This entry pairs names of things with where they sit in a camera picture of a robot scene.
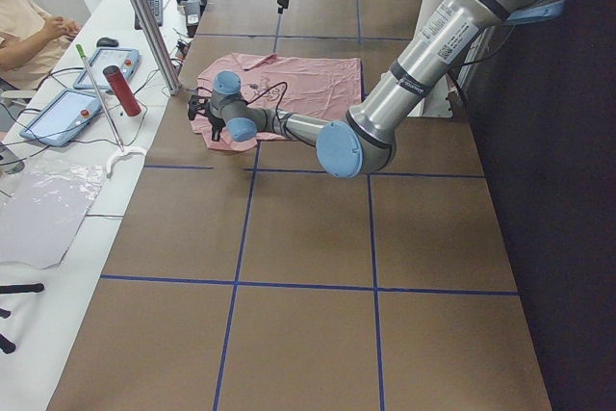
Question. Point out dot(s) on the pink Snoopy t-shirt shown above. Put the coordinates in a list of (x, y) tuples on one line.
[(318, 87)]

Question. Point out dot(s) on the white plastic hanger hook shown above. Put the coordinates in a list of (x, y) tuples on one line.
[(121, 153)]

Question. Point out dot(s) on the red cylindrical bottle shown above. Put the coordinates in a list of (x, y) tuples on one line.
[(121, 90)]

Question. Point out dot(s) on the black keyboard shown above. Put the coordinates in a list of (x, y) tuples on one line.
[(157, 8)]

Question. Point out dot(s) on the black computer mouse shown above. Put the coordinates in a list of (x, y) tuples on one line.
[(107, 42)]

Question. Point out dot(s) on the near blue teach pendant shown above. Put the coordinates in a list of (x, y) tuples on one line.
[(60, 121)]

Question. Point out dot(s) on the green tipped metal rod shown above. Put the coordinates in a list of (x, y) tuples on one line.
[(99, 93)]

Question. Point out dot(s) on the clear plastic bag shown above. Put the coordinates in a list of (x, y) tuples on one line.
[(40, 220)]

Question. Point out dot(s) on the seated person beige shirt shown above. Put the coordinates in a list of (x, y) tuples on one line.
[(32, 42)]

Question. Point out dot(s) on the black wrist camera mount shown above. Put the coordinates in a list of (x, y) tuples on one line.
[(197, 106)]

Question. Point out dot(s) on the aluminium frame post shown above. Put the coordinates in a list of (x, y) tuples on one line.
[(156, 44)]

